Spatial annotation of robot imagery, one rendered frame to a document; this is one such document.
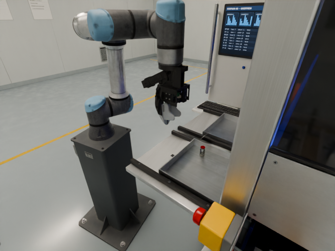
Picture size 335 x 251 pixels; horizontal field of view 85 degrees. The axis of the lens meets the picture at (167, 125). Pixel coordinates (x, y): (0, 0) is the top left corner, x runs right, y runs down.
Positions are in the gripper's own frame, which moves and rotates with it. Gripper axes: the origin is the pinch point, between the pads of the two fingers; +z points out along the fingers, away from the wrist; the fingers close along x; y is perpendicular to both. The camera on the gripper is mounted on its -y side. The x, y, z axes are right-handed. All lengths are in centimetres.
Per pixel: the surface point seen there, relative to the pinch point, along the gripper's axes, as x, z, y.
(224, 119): 52, 21, 3
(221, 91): 90, 19, -16
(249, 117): -12.5, -16.4, 29.6
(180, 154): 8.3, 20.1, 1.8
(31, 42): 122, 20, -493
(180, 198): -9.5, 21.5, 14.0
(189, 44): 544, 53, -333
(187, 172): 2.4, 21.3, 9.3
